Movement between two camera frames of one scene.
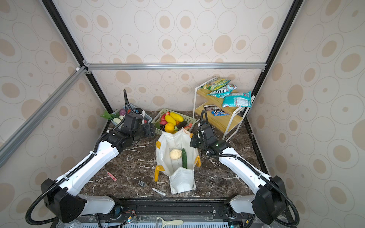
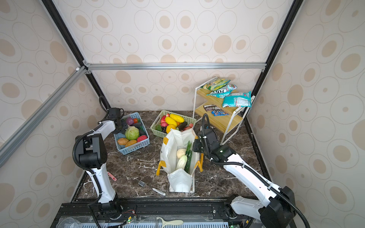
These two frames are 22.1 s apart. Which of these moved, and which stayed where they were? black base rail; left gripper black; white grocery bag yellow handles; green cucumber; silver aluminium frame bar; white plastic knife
Moved: green cucumber; left gripper black
Stayed: white plastic knife; black base rail; silver aluminium frame bar; white grocery bag yellow handles
